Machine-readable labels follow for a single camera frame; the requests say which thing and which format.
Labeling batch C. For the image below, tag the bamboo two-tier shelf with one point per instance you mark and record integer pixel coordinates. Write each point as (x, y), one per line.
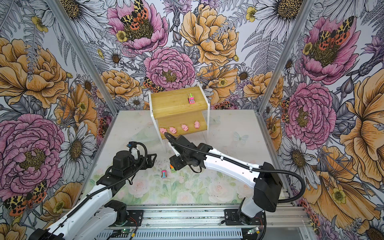
(172, 109)

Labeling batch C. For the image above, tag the green orange mixer truck toy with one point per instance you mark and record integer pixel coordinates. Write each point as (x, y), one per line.
(172, 169)

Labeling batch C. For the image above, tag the pink pig toy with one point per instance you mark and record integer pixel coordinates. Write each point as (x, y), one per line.
(197, 124)
(185, 127)
(163, 130)
(173, 130)

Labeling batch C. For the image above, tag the pink green toy truck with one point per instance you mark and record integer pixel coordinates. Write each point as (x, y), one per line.
(191, 98)

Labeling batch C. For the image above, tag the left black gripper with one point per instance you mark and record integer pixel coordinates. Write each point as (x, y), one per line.
(150, 163)

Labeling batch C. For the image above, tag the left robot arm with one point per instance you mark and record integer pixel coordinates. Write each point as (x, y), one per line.
(98, 210)

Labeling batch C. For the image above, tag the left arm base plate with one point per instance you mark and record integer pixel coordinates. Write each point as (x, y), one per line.
(132, 217)

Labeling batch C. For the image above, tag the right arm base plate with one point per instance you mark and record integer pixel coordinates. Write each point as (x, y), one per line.
(233, 217)

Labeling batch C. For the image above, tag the aluminium front rail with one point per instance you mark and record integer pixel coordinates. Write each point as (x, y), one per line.
(211, 216)

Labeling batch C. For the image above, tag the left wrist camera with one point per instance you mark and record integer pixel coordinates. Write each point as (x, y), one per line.
(131, 144)

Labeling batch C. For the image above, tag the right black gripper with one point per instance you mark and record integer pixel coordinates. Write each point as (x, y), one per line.
(174, 161)

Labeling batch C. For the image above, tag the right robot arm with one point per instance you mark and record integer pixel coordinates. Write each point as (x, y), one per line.
(263, 180)

